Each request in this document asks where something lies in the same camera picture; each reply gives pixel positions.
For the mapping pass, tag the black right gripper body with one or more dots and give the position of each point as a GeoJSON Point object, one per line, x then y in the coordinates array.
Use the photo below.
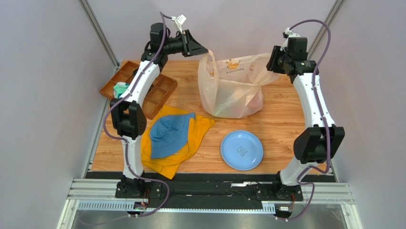
{"type": "Point", "coordinates": [272, 60]}

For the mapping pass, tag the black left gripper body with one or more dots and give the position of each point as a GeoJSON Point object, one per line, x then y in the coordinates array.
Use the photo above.
{"type": "Point", "coordinates": [179, 45]}

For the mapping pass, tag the banana print plastic bag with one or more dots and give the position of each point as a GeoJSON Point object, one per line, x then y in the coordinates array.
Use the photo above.
{"type": "Point", "coordinates": [232, 88]}

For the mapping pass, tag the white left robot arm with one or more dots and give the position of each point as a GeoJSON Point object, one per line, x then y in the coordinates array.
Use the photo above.
{"type": "Point", "coordinates": [128, 118]}

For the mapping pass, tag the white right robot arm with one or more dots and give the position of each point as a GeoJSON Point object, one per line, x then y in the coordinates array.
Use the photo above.
{"type": "Point", "coordinates": [321, 138]}

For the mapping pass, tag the brown divided organizer tray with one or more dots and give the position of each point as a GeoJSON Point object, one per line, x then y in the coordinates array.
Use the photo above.
{"type": "Point", "coordinates": [158, 93]}

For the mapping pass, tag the teal sock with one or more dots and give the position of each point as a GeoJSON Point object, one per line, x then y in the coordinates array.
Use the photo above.
{"type": "Point", "coordinates": [119, 89]}

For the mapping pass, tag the blue bucket hat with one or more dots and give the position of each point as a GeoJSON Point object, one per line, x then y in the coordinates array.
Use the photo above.
{"type": "Point", "coordinates": [169, 134]}

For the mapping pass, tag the blue plate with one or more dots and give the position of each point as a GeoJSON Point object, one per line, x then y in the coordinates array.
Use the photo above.
{"type": "Point", "coordinates": [242, 150]}

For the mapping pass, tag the yellow cloth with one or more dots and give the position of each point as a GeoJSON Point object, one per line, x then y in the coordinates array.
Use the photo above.
{"type": "Point", "coordinates": [168, 166]}

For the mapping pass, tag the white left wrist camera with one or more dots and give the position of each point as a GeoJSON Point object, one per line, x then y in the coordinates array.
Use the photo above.
{"type": "Point", "coordinates": [179, 21]}

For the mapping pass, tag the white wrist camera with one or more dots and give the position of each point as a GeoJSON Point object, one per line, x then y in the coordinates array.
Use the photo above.
{"type": "Point", "coordinates": [288, 34]}
{"type": "Point", "coordinates": [179, 21]}

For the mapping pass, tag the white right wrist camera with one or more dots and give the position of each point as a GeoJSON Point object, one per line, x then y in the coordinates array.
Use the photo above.
{"type": "Point", "coordinates": [288, 34]}

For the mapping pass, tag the aluminium frame rail right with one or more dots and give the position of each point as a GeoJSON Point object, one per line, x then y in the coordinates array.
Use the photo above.
{"type": "Point", "coordinates": [324, 10]}

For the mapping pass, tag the aluminium frame rail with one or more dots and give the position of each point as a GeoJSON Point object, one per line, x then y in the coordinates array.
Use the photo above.
{"type": "Point", "coordinates": [324, 10]}
{"type": "Point", "coordinates": [99, 32]}

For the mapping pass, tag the aluminium frame rail left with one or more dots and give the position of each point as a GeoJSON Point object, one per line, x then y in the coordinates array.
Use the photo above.
{"type": "Point", "coordinates": [99, 32]}

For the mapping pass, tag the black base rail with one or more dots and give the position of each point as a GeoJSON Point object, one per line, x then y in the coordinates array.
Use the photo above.
{"type": "Point", "coordinates": [203, 190]}

